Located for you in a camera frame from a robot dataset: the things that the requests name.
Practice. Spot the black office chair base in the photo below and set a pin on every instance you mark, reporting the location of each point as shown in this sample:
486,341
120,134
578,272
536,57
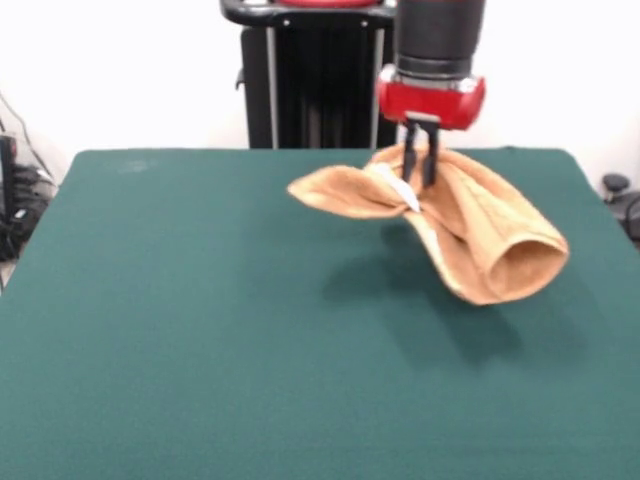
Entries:
625,205

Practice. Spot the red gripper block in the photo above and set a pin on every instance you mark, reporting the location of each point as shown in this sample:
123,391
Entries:
430,102

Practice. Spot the tan terry towel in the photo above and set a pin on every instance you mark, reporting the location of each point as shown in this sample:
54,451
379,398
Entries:
480,235

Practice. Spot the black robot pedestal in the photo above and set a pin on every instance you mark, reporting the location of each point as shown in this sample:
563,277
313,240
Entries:
320,75

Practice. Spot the dark green table cloth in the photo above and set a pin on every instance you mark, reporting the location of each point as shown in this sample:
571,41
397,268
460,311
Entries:
150,375

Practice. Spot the black electronics box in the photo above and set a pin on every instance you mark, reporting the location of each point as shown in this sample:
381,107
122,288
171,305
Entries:
7,175

